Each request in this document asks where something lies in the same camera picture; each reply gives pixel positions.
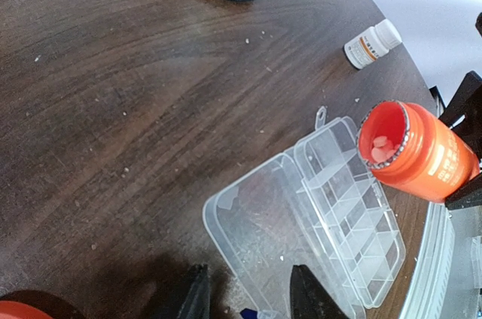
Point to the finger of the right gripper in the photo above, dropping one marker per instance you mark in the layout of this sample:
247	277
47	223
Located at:
463	114
467	196

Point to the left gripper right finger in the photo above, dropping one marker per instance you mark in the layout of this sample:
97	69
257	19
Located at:
309	299

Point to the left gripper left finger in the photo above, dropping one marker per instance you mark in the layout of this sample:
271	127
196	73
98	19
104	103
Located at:
190	299

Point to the orange pill bottle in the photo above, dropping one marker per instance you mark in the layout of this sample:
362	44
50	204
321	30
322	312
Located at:
408	148

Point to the clear plastic pill organizer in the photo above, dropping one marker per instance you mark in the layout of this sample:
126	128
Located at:
314	204

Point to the orange bottle cap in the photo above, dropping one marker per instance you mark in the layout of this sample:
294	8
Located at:
18	310

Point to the small white bottle right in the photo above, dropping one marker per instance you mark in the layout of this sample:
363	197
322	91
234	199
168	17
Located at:
372	44

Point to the front aluminium rail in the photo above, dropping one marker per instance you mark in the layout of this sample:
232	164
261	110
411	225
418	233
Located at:
446	281

